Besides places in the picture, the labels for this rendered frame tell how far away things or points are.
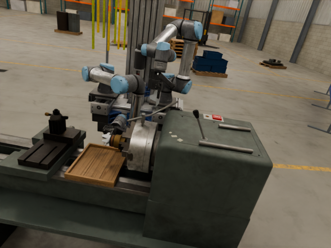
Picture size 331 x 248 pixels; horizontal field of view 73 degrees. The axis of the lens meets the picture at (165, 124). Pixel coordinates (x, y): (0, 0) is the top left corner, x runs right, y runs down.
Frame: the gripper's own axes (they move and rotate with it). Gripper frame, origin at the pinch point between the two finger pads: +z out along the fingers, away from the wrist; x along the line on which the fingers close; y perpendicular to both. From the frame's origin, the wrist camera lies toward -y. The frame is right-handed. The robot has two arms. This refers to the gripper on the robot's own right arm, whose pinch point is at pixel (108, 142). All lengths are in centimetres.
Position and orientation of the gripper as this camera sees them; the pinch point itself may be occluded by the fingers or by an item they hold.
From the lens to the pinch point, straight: 141.0
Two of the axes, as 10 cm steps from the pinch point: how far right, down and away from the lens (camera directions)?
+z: -1.2, 4.4, -8.9
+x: 1.4, -8.8, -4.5
